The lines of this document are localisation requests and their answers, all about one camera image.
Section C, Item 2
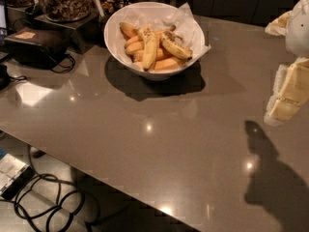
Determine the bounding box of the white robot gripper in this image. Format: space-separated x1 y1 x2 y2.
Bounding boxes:
264 0 309 126

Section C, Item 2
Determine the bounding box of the banana at bowl front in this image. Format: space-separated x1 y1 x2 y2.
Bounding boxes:
133 57 185 73

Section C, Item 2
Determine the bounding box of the banana at bowl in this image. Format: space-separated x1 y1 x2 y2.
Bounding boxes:
120 22 138 38
133 57 185 73

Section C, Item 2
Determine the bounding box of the long spotted centre banana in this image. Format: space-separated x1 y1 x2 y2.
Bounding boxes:
138 25 158 71

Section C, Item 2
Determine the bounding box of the banana at bowl back left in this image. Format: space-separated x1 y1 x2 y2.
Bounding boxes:
120 22 138 38

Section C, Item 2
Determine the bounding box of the white ceramic bowl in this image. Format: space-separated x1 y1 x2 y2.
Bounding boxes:
104 7 195 80

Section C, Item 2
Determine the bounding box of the dark metal jar stand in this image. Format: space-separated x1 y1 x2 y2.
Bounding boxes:
35 10 102 54

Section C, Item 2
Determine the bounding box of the black card terminal device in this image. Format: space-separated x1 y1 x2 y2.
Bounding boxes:
4 27 70 70

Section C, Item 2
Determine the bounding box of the black device at left edge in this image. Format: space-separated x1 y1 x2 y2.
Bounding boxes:
0 65 11 90

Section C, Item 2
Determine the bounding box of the white box on floor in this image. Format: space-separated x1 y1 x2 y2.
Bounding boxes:
0 152 34 200

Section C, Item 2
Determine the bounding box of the black cable on counter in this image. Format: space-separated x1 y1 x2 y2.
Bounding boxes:
47 52 77 74

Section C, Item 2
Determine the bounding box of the black cable on floor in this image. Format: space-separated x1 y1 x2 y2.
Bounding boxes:
0 145 101 232

